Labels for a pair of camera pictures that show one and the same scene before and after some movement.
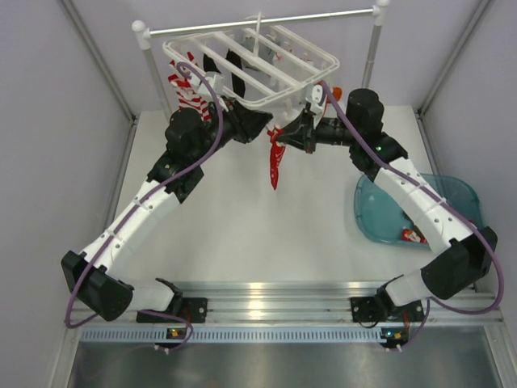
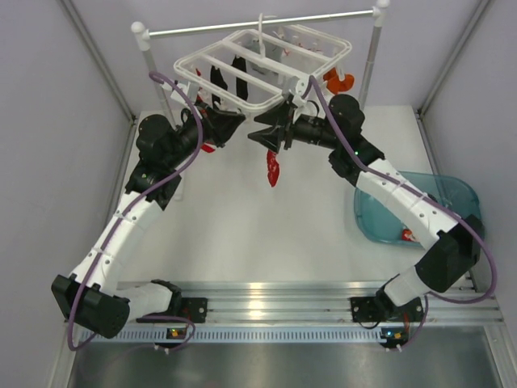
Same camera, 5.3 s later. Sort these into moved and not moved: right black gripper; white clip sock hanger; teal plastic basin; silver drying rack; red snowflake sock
Moved: white clip sock hanger; right black gripper
Not moved: silver drying rack; teal plastic basin; red snowflake sock
